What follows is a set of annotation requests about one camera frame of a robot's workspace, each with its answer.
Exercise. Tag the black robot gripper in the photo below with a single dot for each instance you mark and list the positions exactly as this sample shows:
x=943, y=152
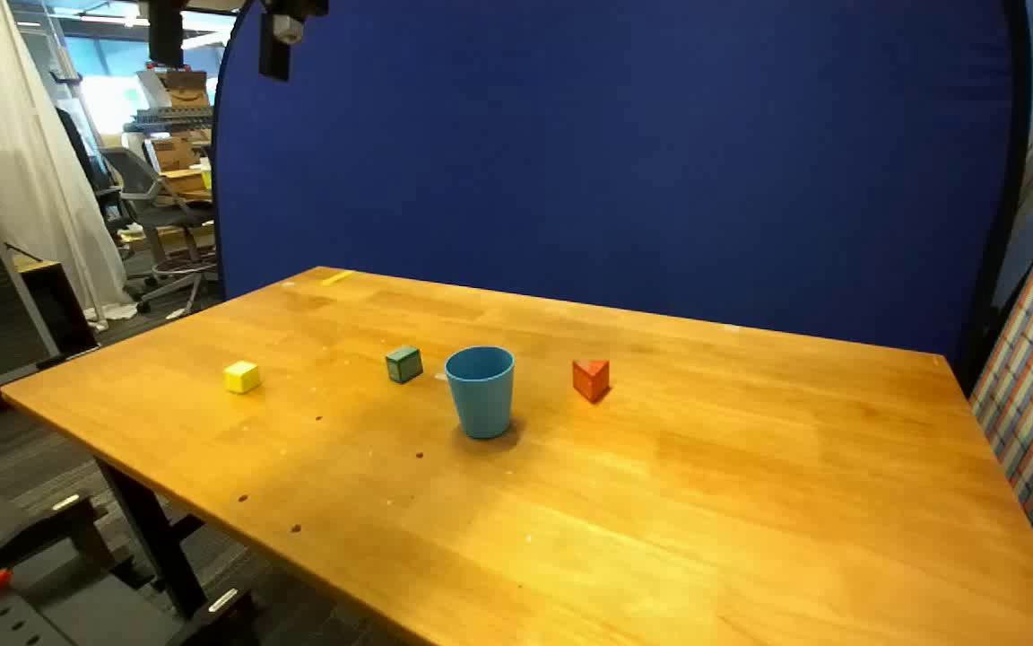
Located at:
x=295, y=15

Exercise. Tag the yellow wooden cube block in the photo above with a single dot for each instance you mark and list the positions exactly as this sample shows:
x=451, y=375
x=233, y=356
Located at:
x=240, y=377

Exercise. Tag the green wooden cube block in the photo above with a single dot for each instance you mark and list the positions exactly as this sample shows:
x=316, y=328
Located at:
x=404, y=363

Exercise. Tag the blue plastic cup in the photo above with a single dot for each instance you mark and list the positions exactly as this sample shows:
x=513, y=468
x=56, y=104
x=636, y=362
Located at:
x=481, y=392

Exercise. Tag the shelf with cardboard boxes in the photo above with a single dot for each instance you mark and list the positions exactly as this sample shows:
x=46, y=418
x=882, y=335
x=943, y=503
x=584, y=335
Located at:
x=178, y=131

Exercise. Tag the white curtain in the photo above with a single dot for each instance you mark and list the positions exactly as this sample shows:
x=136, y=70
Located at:
x=26, y=144

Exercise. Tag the red cube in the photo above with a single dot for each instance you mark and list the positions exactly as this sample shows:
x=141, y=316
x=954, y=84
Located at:
x=591, y=377

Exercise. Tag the black table leg frame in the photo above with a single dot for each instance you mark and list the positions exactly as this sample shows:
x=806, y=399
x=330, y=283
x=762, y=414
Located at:
x=159, y=539

